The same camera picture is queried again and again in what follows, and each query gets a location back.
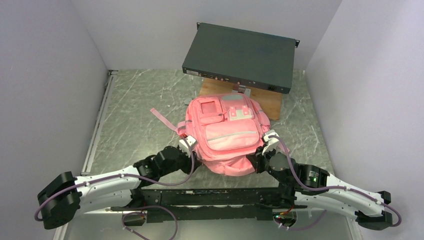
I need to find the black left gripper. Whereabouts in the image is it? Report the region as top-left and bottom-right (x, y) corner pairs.
(160, 144), (202, 177)

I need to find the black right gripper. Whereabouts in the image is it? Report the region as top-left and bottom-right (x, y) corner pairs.
(247, 142), (291, 187)

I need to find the pink student backpack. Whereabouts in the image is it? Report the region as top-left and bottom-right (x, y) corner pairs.
(150, 93), (271, 177)

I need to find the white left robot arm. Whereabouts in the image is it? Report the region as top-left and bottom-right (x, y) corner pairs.
(34, 146), (201, 230)

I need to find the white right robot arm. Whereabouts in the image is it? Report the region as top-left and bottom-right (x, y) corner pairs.
(247, 150), (394, 231)

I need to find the wooden support block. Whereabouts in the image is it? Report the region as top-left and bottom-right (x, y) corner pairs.
(199, 78), (283, 121)

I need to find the dark green rack device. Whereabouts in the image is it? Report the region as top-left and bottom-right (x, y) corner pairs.
(182, 22), (300, 95)

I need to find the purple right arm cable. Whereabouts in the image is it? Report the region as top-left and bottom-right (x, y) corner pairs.
(268, 135), (402, 232)

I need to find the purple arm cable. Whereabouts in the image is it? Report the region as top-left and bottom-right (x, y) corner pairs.
(268, 135), (402, 232)
(34, 137), (196, 240)

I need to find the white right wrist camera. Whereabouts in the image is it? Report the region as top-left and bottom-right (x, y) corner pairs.
(262, 129), (281, 155)

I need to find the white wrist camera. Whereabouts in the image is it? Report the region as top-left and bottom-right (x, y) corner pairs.
(178, 135), (198, 157)
(262, 129), (281, 155)

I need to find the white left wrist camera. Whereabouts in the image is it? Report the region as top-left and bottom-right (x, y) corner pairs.
(178, 135), (198, 157)

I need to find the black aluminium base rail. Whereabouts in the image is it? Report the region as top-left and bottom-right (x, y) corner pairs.
(61, 187), (312, 223)

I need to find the grey metal bracket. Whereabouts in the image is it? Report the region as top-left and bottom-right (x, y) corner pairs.
(231, 84), (251, 97)

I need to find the silver side rail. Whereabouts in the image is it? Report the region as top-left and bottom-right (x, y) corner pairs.
(80, 70), (119, 176)

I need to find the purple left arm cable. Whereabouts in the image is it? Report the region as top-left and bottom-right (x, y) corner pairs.
(34, 137), (196, 240)

